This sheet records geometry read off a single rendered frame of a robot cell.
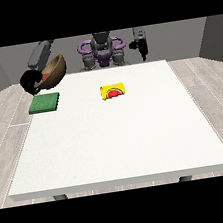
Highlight green square pad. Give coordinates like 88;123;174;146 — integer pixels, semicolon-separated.
25;91;63;116

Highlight grey robot trunk purple rings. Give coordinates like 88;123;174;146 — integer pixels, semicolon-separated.
74;29;131;74

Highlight dark table leg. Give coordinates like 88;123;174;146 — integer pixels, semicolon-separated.
52;193;69;202
177;174;194;183

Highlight brown wooden bowl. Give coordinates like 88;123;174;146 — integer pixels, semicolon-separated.
29;53;70;93

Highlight small red ball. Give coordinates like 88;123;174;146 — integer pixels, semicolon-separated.
40;71;51;81

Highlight yellow cup with melon print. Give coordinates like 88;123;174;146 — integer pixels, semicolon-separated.
99;81;128;102

